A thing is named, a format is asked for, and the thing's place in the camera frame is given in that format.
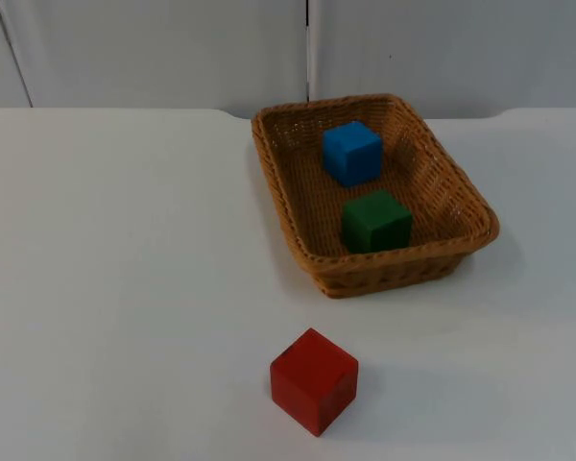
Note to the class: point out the green cube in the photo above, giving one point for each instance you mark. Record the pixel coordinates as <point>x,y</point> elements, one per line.
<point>374,223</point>

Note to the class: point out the blue cube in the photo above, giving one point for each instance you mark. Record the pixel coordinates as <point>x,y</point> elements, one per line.
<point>352,151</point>

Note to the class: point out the pale brown wicker basket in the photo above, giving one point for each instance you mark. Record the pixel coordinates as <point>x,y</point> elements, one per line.
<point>312,225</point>

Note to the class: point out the red cube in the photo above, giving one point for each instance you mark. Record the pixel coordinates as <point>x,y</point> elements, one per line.
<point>314,381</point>

